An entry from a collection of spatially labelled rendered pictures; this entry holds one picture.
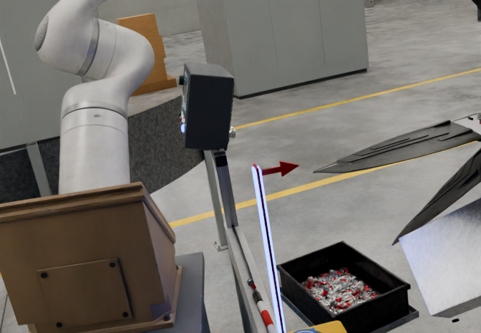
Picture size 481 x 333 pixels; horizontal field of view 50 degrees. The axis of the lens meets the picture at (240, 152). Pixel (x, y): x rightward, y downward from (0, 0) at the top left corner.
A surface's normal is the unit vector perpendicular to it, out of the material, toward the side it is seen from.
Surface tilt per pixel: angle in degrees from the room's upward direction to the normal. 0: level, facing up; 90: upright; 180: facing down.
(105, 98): 55
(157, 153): 90
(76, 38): 96
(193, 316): 0
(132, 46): 61
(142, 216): 90
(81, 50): 103
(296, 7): 90
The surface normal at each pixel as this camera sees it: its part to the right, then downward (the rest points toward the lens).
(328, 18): 0.32, 0.24
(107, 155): 0.59, -0.44
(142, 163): 0.77, 0.07
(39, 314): 0.03, 0.30
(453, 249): -0.66, -0.27
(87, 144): 0.00, -0.46
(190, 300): -0.15, -0.94
